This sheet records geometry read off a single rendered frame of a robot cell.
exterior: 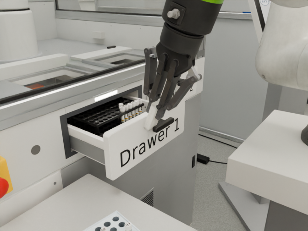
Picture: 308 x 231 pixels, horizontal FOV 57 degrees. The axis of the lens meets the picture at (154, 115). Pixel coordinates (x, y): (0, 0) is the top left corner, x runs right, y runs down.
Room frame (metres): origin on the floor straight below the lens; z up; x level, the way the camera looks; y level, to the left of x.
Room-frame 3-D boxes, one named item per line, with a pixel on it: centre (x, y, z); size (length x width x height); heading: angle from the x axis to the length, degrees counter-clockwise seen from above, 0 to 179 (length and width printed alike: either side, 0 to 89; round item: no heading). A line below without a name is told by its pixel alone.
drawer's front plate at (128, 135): (0.61, 0.01, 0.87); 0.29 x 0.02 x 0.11; 143
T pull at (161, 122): (0.59, -0.01, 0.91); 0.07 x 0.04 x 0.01; 143
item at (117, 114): (0.67, 0.09, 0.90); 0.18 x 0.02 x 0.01; 143
